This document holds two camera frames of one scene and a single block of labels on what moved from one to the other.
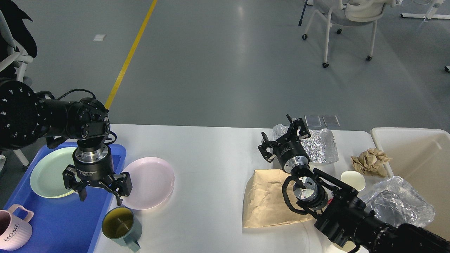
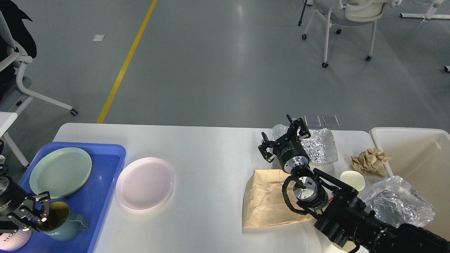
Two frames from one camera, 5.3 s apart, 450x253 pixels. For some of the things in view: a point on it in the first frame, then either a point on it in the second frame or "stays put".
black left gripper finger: (71, 182) → (11, 224)
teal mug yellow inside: (120, 225) → (61, 226)
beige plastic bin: (421, 156) stays put
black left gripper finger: (121, 185) → (44, 197)
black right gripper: (288, 149) stays put
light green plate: (46, 177) stays put
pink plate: (153, 181) stays put
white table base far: (413, 15) stays put
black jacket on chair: (22, 37) stays put
